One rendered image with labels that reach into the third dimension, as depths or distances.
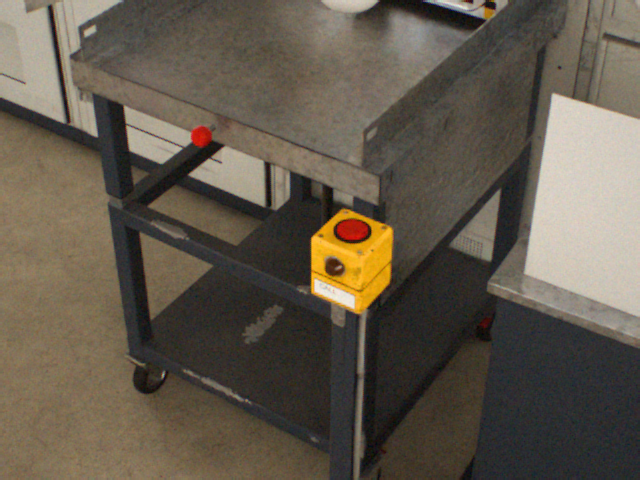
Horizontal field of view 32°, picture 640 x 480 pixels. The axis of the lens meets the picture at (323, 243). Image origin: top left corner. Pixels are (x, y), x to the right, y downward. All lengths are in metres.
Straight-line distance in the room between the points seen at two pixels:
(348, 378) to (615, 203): 0.45
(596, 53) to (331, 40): 0.53
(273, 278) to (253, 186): 0.92
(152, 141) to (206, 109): 1.23
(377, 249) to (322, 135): 0.34
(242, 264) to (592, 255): 0.68
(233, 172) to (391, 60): 1.03
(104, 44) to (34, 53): 1.23
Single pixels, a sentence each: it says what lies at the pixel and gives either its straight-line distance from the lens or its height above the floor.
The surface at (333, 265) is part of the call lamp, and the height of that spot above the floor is 0.88.
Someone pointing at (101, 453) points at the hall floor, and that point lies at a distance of 2.39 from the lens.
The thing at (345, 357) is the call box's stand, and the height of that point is 0.69.
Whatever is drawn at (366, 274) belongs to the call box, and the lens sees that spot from 1.43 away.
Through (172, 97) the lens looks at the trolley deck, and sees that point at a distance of 1.83.
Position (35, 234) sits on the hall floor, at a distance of 2.96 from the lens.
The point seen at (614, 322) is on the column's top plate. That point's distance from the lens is 1.59.
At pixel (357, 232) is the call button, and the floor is 0.91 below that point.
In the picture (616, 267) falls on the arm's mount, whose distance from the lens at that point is 1.57.
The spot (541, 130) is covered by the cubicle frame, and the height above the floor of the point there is 0.55.
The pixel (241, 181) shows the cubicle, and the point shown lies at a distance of 2.86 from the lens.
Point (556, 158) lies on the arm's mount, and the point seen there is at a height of 0.96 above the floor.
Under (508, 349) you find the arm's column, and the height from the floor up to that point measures 0.63.
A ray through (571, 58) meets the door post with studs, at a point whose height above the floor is 0.73.
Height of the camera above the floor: 1.80
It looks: 39 degrees down
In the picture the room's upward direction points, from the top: 1 degrees clockwise
